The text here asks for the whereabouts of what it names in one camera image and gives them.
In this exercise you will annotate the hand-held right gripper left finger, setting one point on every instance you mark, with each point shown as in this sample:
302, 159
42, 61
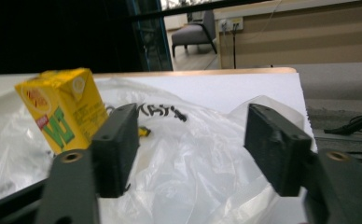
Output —
115, 149

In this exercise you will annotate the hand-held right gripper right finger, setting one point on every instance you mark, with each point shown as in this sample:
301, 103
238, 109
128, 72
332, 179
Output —
278, 149

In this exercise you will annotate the clear plastic bag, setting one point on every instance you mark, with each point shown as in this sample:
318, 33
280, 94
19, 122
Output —
176, 155

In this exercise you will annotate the yellow drink carton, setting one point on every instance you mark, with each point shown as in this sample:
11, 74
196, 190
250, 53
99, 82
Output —
62, 109

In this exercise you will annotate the black stand leg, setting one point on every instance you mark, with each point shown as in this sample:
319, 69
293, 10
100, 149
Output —
353, 124

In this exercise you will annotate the beige striped counter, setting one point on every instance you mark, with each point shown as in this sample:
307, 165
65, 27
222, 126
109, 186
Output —
297, 34

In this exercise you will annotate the dark curtain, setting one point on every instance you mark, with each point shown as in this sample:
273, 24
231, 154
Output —
67, 34

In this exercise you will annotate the grey armchair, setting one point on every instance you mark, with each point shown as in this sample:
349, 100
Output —
194, 32

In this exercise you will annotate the wall power socket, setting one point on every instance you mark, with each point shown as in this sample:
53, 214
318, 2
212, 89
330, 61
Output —
231, 23

